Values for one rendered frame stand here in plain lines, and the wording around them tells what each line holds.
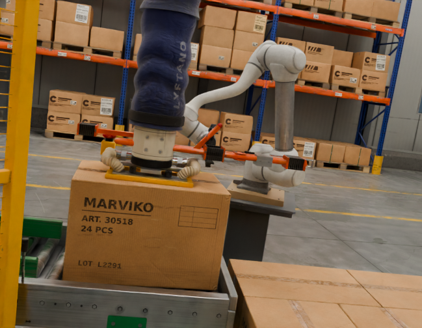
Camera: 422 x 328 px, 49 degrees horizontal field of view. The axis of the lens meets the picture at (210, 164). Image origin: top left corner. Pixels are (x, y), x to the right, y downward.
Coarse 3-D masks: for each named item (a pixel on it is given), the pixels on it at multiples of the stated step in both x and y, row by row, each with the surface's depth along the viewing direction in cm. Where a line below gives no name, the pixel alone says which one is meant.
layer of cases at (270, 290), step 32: (256, 288) 196; (288, 288) 201; (320, 288) 206; (352, 288) 211; (384, 288) 216; (416, 288) 222; (256, 320) 169; (288, 320) 172; (320, 320) 176; (352, 320) 180; (384, 320) 183; (416, 320) 187
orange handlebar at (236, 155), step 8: (128, 136) 215; (128, 144) 188; (192, 152) 192; (200, 152) 192; (232, 152) 198; (240, 152) 197; (240, 160) 194; (248, 160) 196; (272, 160) 196; (280, 160) 197
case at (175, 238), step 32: (96, 192) 172; (128, 192) 174; (160, 192) 176; (192, 192) 178; (224, 192) 183; (96, 224) 174; (128, 224) 176; (160, 224) 178; (192, 224) 181; (224, 224) 183; (64, 256) 174; (96, 256) 176; (128, 256) 178; (160, 256) 181; (192, 256) 183; (192, 288) 186
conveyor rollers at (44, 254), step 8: (32, 240) 213; (48, 240) 216; (56, 240) 219; (32, 248) 209; (48, 248) 207; (64, 248) 210; (40, 256) 196; (48, 256) 202; (40, 264) 190; (56, 264) 192; (40, 272) 188; (56, 272) 184; (168, 288) 183
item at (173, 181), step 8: (136, 168) 183; (112, 176) 178; (120, 176) 178; (128, 176) 179; (136, 176) 180; (144, 176) 181; (152, 176) 182; (160, 176) 184; (168, 176) 184; (176, 176) 188; (160, 184) 181; (168, 184) 181; (176, 184) 181; (184, 184) 182; (192, 184) 182
